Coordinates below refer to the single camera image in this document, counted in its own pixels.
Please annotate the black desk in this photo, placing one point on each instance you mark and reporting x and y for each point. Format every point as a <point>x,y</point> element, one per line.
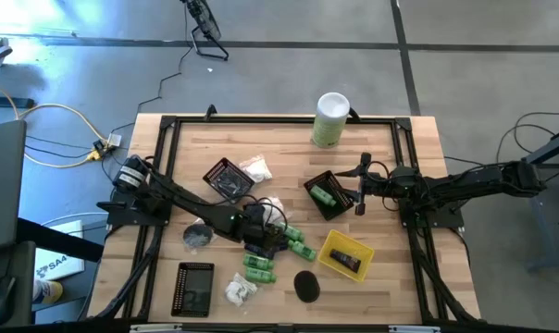
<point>53,238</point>

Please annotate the green travel bottle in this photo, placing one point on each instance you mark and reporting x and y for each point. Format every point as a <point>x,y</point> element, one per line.
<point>260,276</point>
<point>258,262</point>
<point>295,233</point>
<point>302,250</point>
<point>322,195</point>

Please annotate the bag of cotton balls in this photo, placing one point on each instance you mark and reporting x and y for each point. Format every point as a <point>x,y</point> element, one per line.
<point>276,205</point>
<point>256,168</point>
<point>240,289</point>

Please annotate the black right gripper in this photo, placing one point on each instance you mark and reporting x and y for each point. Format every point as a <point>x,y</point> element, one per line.
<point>379,184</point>

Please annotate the white power adapter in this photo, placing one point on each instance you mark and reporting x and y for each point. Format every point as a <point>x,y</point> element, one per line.
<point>114,140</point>

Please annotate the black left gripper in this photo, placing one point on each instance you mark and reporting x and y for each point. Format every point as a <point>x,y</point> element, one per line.
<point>256,226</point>

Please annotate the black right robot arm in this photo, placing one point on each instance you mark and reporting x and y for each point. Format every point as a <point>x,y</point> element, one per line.
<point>469,182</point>

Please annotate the black rectangular perforated basket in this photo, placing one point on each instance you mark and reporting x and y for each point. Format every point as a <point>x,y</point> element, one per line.
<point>192,289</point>

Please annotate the yellow plastic basket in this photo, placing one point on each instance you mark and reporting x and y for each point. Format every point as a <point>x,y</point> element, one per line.
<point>337,236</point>

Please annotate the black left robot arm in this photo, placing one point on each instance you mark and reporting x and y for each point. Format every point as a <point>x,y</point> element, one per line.
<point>187,202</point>

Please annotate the black floor bar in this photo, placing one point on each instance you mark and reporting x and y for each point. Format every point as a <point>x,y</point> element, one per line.
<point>11,102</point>

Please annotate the grey desk top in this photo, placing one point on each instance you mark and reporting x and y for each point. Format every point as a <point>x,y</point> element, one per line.
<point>4,185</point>

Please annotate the green white wipes canister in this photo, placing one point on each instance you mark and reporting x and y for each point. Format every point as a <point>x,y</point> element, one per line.
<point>330,120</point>

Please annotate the person's yellow white shoe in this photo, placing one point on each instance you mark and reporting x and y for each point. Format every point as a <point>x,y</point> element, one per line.
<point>50,291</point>

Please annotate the black plastic basket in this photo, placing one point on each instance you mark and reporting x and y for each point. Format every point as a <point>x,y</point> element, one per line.
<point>248,181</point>
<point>328,176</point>

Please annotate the black floor fan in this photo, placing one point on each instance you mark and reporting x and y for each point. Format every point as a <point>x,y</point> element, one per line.
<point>207,25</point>

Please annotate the yellow power plug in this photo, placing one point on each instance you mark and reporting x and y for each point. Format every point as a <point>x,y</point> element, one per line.
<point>95,153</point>

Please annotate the black round pad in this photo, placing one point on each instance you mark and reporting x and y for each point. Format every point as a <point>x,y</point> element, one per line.
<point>228,182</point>
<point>197,235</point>

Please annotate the black aluminium table frame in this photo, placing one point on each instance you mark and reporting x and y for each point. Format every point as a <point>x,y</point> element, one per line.
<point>284,119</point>

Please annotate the white printed box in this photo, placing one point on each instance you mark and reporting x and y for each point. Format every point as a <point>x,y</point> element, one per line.
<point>59,268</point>

